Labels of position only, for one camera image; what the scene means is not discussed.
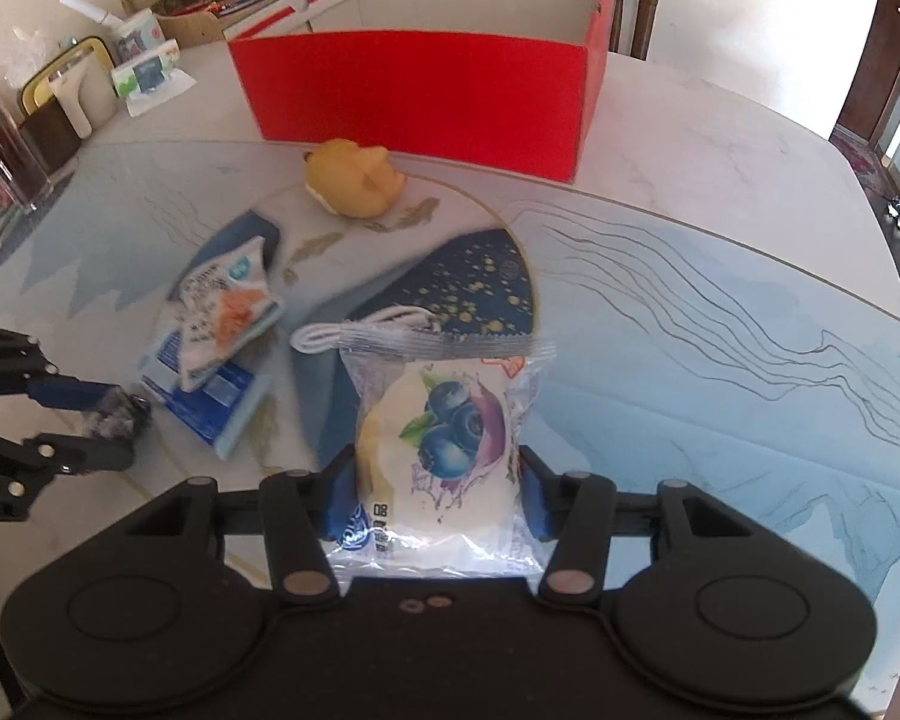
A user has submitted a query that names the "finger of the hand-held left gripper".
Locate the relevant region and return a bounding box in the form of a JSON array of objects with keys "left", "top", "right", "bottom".
[
  {"left": 0, "top": 320, "right": 126, "bottom": 412},
  {"left": 0, "top": 424, "right": 137, "bottom": 501}
]

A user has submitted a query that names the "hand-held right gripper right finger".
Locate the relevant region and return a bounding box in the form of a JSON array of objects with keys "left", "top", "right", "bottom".
[{"left": 520, "top": 446, "right": 756, "bottom": 606}]

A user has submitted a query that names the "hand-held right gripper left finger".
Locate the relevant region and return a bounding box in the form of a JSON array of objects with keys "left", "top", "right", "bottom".
[{"left": 126, "top": 444, "right": 362, "bottom": 607}]

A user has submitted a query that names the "black snack packet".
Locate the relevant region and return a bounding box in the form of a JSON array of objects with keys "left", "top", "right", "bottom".
[{"left": 82, "top": 386, "right": 152, "bottom": 441}]

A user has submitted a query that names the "blueberry bread packet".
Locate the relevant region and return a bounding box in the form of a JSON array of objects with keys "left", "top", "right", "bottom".
[{"left": 325, "top": 334, "right": 557, "bottom": 583}]

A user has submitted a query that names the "blue snack packet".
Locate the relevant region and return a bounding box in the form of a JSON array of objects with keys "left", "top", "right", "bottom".
[{"left": 140, "top": 319, "right": 275, "bottom": 460}]

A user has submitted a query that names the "white orange snack packet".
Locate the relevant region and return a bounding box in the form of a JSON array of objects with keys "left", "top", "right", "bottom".
[{"left": 168, "top": 235, "right": 283, "bottom": 392}]

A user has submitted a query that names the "yellow plush toy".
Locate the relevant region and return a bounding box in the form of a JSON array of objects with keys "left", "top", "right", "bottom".
[{"left": 303, "top": 138, "right": 407, "bottom": 221}]

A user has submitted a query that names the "red cardboard box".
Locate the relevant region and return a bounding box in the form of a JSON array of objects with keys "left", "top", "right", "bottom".
[{"left": 221, "top": 0, "right": 617, "bottom": 186}]

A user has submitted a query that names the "white blue patterned desktop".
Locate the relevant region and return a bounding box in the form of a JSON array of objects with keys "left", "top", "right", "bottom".
[{"left": 0, "top": 36, "right": 900, "bottom": 620}]

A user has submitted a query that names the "glass bottle white lid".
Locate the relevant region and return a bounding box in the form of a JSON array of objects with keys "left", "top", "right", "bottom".
[{"left": 0, "top": 81, "right": 55, "bottom": 212}]

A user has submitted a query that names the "brown cup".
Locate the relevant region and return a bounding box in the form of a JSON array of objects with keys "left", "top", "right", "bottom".
[{"left": 21, "top": 100, "right": 85, "bottom": 171}]

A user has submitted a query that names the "yellow black tray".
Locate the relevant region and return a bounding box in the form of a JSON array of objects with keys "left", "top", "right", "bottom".
[{"left": 18, "top": 36, "right": 119, "bottom": 115}]

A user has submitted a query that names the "tissue pack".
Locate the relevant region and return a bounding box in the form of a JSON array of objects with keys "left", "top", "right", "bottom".
[{"left": 110, "top": 40, "right": 197, "bottom": 119}]

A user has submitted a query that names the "clear plastic bag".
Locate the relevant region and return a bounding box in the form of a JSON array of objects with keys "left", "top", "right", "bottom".
[{"left": 3, "top": 25, "right": 66, "bottom": 85}]

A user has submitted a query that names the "white printed cup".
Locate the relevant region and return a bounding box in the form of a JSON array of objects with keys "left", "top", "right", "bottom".
[{"left": 109, "top": 8, "right": 164, "bottom": 62}]

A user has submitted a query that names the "white paper roll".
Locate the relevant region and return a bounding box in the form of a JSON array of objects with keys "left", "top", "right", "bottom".
[{"left": 59, "top": 0, "right": 126, "bottom": 29}]

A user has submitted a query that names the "patterned door rug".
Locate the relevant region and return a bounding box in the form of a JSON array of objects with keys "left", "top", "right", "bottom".
[{"left": 828, "top": 124, "right": 884, "bottom": 190}]

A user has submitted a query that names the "dark brown door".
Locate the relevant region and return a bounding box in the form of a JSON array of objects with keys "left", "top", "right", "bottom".
[{"left": 832, "top": 0, "right": 900, "bottom": 160}]

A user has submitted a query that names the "white cord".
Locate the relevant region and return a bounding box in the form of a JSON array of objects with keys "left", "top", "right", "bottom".
[{"left": 290, "top": 304, "right": 441, "bottom": 355}]

